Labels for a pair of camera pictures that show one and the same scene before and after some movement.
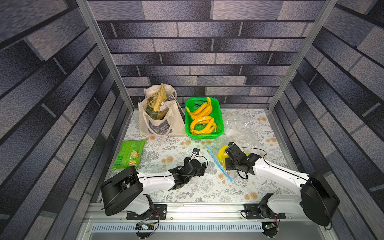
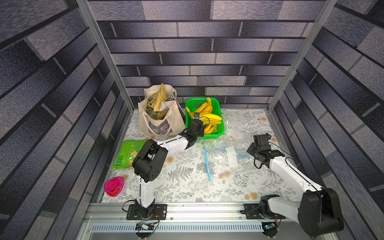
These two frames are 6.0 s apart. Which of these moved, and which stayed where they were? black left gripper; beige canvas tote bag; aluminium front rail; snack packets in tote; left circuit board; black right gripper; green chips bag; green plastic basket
Moved: black right gripper; black left gripper
Stayed: aluminium front rail; green chips bag; snack packets in tote; beige canvas tote bag; left circuit board; green plastic basket
